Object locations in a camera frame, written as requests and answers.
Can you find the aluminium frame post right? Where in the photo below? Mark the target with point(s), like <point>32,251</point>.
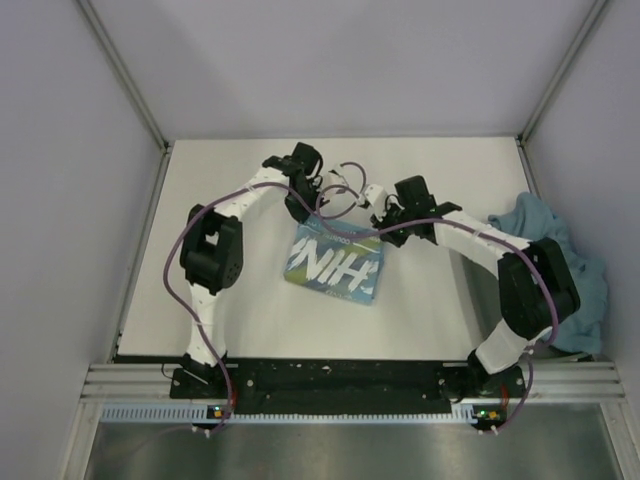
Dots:
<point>588,27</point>

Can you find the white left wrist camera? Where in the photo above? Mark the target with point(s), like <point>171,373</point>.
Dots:
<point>336,176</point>

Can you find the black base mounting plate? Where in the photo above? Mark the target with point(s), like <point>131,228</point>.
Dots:
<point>339,386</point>

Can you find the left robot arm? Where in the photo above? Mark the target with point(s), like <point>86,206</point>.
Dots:
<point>212,248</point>

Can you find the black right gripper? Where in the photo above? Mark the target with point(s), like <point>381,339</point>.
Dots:
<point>382,221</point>

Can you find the aluminium frame post left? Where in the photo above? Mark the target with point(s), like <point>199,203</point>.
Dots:
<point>121,72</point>

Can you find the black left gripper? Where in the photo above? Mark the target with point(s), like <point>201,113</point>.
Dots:
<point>297,212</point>

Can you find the light blue cable duct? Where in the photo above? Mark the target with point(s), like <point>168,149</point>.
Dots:
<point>211,415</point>

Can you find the light blue plain t-shirt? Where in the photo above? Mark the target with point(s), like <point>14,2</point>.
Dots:
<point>533,219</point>

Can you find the light blue printed t-shirt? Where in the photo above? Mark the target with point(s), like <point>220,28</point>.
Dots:
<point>329,260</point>

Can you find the aluminium frame post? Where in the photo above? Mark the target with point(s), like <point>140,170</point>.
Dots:
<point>588,27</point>
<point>121,72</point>

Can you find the grey plastic tray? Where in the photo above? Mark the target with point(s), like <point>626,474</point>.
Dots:
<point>554,355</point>

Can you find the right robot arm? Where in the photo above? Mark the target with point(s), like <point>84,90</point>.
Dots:
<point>535,287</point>

